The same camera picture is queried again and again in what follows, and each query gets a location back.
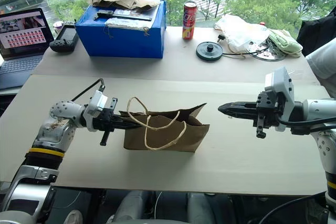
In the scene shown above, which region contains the grey shoe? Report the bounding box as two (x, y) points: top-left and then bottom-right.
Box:
(64, 209), (85, 224)

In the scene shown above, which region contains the long black flat tool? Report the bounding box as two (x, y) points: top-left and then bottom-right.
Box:
(93, 9), (153, 22)

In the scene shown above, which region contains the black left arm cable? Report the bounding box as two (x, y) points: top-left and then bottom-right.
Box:
(71, 77), (106, 102)

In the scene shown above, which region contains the white plastic bag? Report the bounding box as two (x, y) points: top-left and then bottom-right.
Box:
(213, 14), (271, 54)

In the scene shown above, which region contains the light green cloth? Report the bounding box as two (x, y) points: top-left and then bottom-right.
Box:
(267, 28), (303, 59)

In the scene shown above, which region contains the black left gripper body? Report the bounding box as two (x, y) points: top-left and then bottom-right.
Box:
(93, 97), (119, 147)

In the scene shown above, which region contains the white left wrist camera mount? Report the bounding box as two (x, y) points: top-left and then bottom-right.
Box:
(85, 90), (109, 133)

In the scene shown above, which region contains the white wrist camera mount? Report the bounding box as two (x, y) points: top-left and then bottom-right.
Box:
(264, 66), (296, 132)
(85, 90), (109, 133)

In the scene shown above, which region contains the open laptop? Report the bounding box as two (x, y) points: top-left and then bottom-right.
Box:
(0, 7), (55, 90)

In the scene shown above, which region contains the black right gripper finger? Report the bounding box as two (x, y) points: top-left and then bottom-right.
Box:
(219, 101), (259, 111)
(217, 108), (258, 120)

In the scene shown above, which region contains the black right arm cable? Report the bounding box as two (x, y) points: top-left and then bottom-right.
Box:
(276, 118), (336, 136)

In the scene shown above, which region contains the cup with purple lid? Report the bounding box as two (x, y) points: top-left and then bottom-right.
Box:
(52, 20), (64, 36)

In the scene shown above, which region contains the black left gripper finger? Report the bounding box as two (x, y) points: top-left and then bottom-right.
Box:
(114, 114), (139, 123)
(114, 122), (143, 131)

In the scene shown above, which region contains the black round kettle base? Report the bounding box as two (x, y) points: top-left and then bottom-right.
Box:
(195, 41), (224, 63)

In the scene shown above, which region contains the white drawstring pouch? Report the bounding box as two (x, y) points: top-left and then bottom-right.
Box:
(103, 17), (151, 38)

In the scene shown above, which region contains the blue plastic box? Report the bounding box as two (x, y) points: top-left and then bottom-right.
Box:
(75, 0), (167, 59)

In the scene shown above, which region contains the brown paper bag with handles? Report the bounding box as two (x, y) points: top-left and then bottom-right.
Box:
(118, 96), (211, 154)

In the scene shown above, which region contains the red drink can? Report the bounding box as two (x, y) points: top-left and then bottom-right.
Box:
(182, 1), (198, 41)

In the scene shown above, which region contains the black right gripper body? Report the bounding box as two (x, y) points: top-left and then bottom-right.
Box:
(252, 91), (282, 139)

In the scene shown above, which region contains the crumpled brown paper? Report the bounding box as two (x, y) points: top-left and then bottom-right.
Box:
(88, 0), (161, 12)

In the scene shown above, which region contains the round metal plate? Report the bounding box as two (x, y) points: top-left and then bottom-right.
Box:
(245, 39), (287, 63)

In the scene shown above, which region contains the black handheld controller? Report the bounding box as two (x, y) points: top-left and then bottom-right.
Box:
(49, 24), (80, 54)

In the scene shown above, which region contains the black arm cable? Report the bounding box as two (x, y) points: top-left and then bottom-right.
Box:
(276, 118), (336, 136)
(71, 77), (106, 102)

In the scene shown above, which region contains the person in white shirt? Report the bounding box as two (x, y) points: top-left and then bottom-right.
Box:
(305, 43), (336, 98)

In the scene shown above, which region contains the black backpack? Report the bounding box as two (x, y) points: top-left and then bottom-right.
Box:
(296, 5), (336, 57)

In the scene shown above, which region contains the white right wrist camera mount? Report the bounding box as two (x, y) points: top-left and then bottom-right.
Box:
(264, 66), (296, 132)

